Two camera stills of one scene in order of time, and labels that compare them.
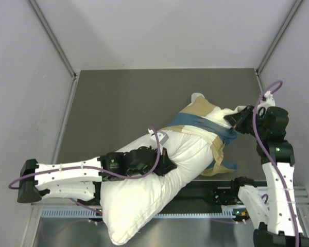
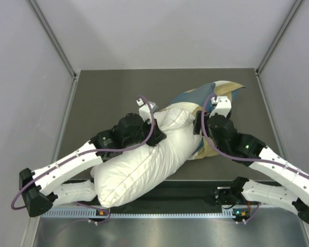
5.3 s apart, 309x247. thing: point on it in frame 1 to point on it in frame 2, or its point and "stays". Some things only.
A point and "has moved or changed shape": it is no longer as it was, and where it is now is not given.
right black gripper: x=238 y=120 to x=199 y=122
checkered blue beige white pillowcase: x=203 y=118 to x=198 y=100
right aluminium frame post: x=279 y=36 stays
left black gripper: x=165 y=164 to x=156 y=135
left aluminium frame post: x=41 y=20 stays
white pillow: x=131 y=206 has moved or changed shape
